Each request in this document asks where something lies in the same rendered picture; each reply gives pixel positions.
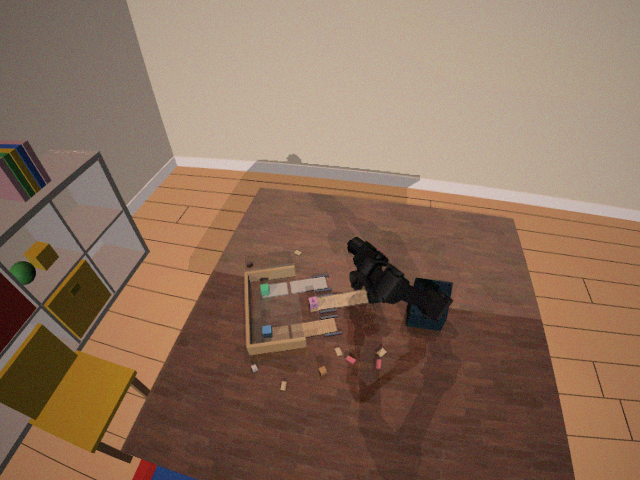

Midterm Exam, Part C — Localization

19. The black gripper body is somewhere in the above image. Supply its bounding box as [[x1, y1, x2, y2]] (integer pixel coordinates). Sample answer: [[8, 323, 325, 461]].
[[366, 268, 383, 304]]

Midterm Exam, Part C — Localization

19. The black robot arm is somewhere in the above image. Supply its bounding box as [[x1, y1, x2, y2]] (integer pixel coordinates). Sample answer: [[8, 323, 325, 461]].
[[347, 237, 454, 322]]

